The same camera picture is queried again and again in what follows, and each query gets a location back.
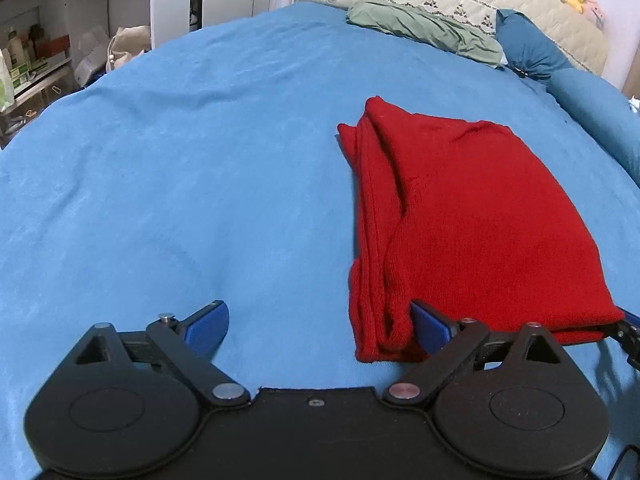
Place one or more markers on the red knit sweater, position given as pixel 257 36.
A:
pixel 475 210

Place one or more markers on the pale pink plush toy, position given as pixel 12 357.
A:
pixel 595 10

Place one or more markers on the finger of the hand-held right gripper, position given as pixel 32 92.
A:
pixel 627 332

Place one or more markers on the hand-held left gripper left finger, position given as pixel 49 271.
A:
pixel 206 327

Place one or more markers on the pale blue white blanket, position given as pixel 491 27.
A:
pixel 635 104

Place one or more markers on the blue pillow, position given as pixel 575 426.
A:
pixel 600 105
pixel 530 50

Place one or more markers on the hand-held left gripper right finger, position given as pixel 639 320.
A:
pixel 429 327

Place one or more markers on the green pillow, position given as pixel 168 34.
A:
pixel 425 27

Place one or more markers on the blue bed sheet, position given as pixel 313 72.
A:
pixel 175 160

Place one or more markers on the cream canvas bag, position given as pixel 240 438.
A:
pixel 130 42

